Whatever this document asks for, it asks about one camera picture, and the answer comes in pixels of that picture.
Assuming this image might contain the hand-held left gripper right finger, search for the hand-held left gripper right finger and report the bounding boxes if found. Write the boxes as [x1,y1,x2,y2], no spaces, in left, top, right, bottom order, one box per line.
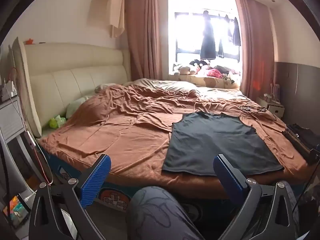
[213,154,295,240]

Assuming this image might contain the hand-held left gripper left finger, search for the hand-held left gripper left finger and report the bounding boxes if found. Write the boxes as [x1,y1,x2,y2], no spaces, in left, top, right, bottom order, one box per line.
[28,154,112,240]

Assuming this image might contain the black sleeveless vest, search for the black sleeveless vest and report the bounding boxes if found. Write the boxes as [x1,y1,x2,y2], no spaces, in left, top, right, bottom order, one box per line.
[162,112,285,176]

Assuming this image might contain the stack of dark clothes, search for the stack of dark clothes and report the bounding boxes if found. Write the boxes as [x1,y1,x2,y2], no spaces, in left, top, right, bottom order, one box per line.
[282,124,320,164]

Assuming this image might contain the blue printed bed base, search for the blue printed bed base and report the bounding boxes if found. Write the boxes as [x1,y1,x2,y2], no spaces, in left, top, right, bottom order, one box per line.
[41,142,130,213]

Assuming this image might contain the white nightstand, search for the white nightstand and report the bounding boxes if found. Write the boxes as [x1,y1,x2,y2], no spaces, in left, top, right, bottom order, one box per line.
[257,96,285,117]

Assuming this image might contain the person's left leg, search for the person's left leg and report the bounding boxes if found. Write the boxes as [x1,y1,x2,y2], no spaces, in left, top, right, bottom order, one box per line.
[127,186,218,240]

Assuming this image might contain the green tissue pack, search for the green tissue pack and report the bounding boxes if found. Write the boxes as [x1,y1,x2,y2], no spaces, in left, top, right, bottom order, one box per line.
[49,115,67,128]

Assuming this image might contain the white bottle rack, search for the white bottle rack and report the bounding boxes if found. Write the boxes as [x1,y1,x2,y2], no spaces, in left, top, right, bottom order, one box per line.
[270,84,282,103]

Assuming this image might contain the white pillow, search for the white pillow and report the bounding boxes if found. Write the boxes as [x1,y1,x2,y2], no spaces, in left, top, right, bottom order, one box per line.
[65,96,90,119]

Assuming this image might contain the bear print bolster pillow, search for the bear print bolster pillow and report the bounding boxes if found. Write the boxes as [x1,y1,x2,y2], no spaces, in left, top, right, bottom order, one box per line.
[169,74,239,89]

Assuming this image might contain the beige bedding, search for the beige bedding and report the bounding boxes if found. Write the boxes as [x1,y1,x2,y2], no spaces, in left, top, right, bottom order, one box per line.
[122,78,244,98]

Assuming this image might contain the cream padded headboard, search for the cream padded headboard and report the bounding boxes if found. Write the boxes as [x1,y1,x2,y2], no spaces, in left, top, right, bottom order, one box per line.
[24,42,132,120]

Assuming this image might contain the black and white plush toy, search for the black and white plush toy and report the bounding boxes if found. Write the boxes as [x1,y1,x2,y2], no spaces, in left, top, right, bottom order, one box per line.
[189,59,208,68]

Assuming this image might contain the cream leaning cushion panel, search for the cream leaning cushion panel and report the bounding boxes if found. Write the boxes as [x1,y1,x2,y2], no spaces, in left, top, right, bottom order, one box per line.
[12,37,42,138]

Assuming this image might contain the pink curtain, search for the pink curtain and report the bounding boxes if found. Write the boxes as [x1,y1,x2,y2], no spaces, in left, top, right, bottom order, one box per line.
[234,0,277,103]
[124,0,169,83]

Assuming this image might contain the white charger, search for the white charger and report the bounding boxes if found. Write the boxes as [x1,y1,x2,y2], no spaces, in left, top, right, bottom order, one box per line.
[2,80,15,98]

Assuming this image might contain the long dark hanging garment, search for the long dark hanging garment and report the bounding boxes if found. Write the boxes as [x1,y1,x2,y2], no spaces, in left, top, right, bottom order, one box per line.
[200,10,216,60]

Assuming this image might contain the short dark hanging garment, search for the short dark hanging garment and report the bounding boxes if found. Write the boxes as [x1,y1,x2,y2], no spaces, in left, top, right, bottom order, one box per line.
[231,17,242,47]

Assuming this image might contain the bright window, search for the bright window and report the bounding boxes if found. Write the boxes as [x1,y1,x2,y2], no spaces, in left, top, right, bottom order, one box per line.
[168,0,242,75]

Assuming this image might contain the cream hanging cloth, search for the cream hanging cloth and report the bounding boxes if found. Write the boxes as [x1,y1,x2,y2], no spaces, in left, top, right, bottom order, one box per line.
[106,0,125,38]

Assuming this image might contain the white charging cable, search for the white charging cable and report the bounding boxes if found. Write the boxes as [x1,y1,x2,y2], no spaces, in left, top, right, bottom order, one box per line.
[24,190,38,202]

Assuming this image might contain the tangled black cables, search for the tangled black cables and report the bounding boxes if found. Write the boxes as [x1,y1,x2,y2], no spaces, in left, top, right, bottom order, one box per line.
[239,104,277,120]

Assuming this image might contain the smartphone with white cable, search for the smartphone with white cable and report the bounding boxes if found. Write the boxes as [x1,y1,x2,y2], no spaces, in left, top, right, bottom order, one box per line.
[2,195,30,229]

